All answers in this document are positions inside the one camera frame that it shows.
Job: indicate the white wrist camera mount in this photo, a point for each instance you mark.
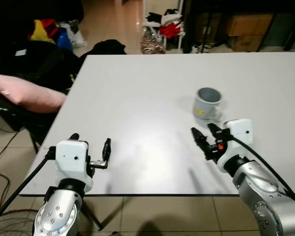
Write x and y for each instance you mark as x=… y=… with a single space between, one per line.
x=241 y=132
x=71 y=160

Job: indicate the yellow and red cloth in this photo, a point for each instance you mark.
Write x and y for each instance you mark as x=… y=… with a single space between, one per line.
x=41 y=32

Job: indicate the patterned shiny bag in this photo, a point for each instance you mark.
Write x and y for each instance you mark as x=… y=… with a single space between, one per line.
x=151 y=42

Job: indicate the blue bag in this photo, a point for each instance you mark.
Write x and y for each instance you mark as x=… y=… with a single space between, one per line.
x=64 y=40

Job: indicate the white metal rack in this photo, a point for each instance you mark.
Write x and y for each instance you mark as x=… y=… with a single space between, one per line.
x=181 y=29

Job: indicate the pink cushion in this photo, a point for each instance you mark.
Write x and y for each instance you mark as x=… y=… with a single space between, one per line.
x=24 y=94

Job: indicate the large cardboard box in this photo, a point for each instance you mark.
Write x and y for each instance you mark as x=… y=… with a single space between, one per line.
x=248 y=24

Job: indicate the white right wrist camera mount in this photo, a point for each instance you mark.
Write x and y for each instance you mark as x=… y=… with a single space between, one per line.
x=241 y=132

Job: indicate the black chair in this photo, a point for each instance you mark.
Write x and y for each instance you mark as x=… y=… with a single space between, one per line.
x=14 y=123

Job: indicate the small cardboard box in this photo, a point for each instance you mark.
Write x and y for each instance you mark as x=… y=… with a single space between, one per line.
x=246 y=43

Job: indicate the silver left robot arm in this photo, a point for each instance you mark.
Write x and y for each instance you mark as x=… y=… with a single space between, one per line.
x=56 y=216

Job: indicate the grey mug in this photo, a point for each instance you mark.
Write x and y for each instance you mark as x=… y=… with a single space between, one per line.
x=206 y=109

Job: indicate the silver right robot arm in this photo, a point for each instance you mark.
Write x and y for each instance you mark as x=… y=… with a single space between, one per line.
x=265 y=196

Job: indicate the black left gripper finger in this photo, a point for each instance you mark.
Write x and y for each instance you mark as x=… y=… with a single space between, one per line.
x=106 y=150
x=74 y=136

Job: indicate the white plastic bag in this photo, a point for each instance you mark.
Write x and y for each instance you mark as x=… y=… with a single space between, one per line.
x=77 y=35

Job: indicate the grey floor fan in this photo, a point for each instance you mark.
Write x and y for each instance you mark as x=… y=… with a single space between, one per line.
x=12 y=223

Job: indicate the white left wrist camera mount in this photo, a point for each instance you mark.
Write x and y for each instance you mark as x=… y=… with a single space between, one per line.
x=71 y=160

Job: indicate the small black bag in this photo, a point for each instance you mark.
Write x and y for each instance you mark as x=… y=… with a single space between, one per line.
x=105 y=48

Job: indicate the black backpack with white label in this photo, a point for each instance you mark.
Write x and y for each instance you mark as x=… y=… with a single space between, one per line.
x=39 y=66

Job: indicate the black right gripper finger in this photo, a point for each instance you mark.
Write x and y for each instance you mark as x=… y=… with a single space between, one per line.
x=215 y=132
x=201 y=142

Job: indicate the black table leg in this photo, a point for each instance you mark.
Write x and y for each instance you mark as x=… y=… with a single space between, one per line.
x=92 y=214

